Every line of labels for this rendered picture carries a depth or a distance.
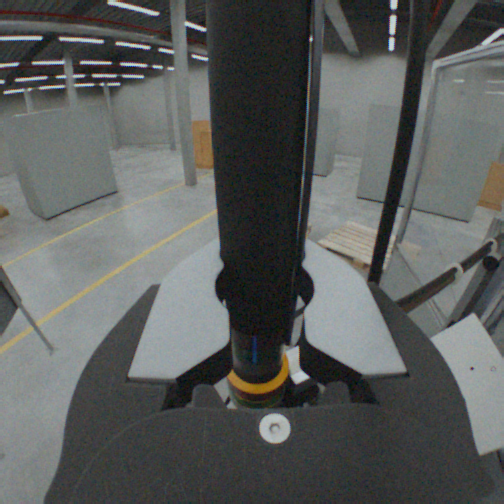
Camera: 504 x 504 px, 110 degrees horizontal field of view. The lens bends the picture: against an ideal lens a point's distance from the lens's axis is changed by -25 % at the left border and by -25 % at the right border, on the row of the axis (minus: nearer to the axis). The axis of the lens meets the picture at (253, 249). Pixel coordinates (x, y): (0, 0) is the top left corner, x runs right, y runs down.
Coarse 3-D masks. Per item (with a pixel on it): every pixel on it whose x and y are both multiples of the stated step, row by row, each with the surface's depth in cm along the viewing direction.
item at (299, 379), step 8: (288, 352) 19; (296, 352) 19; (288, 376) 17; (296, 376) 17; (304, 376) 17; (288, 384) 18; (296, 384) 16; (304, 384) 17; (312, 384) 18; (288, 392) 18; (296, 392) 17; (304, 392) 18; (312, 392) 18; (288, 400) 17; (296, 400) 17; (304, 400) 18
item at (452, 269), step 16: (416, 0) 7; (416, 16) 8; (416, 32) 8; (416, 48) 8; (416, 64) 9; (416, 80) 9; (416, 96) 10; (400, 112) 11; (416, 112) 10; (400, 128) 11; (400, 144) 11; (400, 160) 11; (400, 176) 12; (400, 192) 12; (384, 208) 13; (384, 224) 14; (384, 240) 14; (496, 240) 33; (384, 256) 15; (448, 272) 26; (432, 288) 24; (400, 304) 21
